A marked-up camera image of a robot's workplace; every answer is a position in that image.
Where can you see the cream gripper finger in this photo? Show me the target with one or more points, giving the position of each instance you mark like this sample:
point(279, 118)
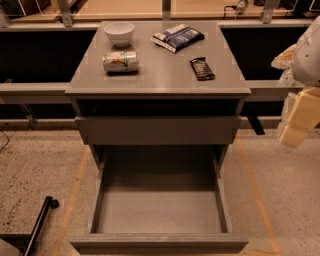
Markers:
point(300, 114)

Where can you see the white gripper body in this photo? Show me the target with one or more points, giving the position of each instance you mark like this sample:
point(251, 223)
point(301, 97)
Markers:
point(307, 61)

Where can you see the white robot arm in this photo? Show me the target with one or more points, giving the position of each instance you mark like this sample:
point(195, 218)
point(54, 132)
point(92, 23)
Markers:
point(300, 63)

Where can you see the grey drawer cabinet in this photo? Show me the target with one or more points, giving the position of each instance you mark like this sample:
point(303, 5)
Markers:
point(165, 84)

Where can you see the open grey middle drawer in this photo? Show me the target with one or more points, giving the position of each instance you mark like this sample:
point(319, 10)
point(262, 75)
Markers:
point(159, 200)

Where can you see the closed grey top drawer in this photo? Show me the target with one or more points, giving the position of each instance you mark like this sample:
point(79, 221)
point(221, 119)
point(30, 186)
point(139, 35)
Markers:
point(158, 130)

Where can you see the dark brown snack bar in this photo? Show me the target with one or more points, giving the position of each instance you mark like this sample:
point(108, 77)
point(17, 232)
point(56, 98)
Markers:
point(201, 69)

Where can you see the blue white chip bag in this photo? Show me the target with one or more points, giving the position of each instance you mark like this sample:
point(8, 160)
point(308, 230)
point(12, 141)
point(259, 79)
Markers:
point(178, 37)

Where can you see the white ceramic bowl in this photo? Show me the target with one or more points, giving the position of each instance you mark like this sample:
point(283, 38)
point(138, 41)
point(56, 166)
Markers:
point(119, 33)

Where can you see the black chair leg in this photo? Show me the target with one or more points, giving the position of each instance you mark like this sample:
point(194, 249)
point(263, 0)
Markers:
point(49, 203)

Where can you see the grey metal shelf rail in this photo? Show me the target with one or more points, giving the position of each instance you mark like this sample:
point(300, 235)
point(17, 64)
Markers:
point(33, 93)

